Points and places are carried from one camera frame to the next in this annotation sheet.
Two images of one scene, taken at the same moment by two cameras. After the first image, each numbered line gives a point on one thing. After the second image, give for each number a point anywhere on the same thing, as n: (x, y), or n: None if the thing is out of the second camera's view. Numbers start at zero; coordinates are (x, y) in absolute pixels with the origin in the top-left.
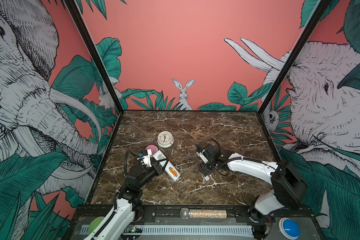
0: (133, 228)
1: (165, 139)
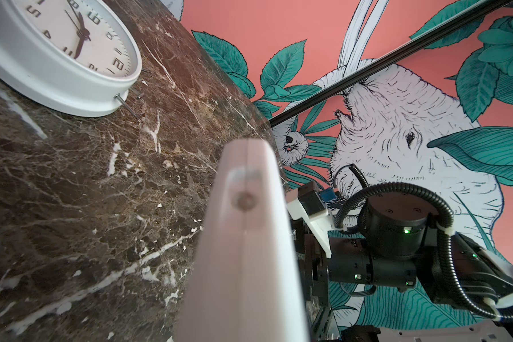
0: None
1: (76, 57)
